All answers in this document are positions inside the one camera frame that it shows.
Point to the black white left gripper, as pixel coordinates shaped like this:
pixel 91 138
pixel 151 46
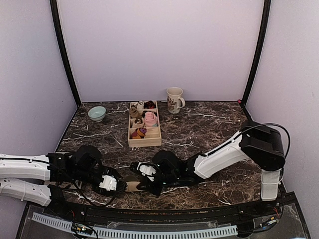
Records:
pixel 105 192

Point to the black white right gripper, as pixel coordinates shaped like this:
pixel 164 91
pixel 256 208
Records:
pixel 146 184

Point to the cream olive striped sock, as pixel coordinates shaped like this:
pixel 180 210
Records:
pixel 136 184

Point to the maroon purple orange striped sock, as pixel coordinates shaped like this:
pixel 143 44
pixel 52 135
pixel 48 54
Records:
pixel 139 133

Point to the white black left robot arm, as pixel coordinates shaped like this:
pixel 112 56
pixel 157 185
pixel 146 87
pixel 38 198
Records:
pixel 33 178

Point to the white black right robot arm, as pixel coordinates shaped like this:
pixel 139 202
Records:
pixel 260 142

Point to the wooden compartment organizer box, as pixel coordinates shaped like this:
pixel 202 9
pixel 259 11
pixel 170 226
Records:
pixel 153 135

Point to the cream green rolled sock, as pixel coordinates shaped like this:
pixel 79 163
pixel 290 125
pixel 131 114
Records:
pixel 138 123

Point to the pink rolled sock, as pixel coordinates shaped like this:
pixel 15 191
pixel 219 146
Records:
pixel 151 121

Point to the beige rolled sock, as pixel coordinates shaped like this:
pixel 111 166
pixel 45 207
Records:
pixel 134 113

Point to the black red rolled sock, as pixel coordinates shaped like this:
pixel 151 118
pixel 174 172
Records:
pixel 149 105

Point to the white ribbed rolled sock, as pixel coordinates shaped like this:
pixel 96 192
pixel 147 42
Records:
pixel 140 105

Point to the light blue ceramic bowl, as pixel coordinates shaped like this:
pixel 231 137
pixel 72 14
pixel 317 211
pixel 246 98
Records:
pixel 97 113

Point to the seashell coral ceramic mug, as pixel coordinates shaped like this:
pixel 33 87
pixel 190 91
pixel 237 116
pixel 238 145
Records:
pixel 175 101

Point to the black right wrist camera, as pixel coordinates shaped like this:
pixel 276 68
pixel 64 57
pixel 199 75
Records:
pixel 167 161

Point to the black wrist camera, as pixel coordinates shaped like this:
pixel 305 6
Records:
pixel 87 156
pixel 167 161

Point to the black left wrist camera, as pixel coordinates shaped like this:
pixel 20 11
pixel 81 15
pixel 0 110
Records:
pixel 87 156

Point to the white slotted cable duct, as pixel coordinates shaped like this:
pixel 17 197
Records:
pixel 133 231

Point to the black front frame rail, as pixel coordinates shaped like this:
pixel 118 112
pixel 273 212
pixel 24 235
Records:
pixel 174 206

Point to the black left corner post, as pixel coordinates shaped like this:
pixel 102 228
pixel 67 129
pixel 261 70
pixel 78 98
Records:
pixel 63 51

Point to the black corner post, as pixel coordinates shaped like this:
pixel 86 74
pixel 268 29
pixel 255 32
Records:
pixel 258 51
pixel 63 51

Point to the black right corner post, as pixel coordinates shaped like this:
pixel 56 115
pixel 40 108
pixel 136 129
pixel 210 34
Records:
pixel 258 51

